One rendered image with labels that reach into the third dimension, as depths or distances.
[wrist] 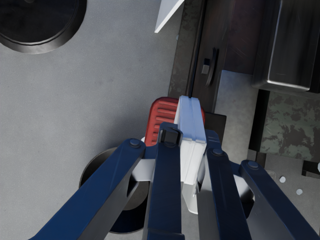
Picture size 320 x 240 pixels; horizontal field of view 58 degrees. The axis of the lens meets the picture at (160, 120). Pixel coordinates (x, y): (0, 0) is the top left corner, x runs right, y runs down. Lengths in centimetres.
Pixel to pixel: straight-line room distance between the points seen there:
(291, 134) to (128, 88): 72
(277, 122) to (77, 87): 80
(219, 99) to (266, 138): 9
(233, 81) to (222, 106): 4
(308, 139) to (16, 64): 100
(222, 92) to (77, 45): 79
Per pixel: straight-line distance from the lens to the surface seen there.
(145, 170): 15
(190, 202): 46
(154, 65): 108
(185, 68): 106
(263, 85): 41
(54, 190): 115
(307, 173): 118
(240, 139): 44
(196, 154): 16
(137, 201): 110
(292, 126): 46
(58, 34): 113
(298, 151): 47
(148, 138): 30
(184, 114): 19
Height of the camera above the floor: 106
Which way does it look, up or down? 89 degrees down
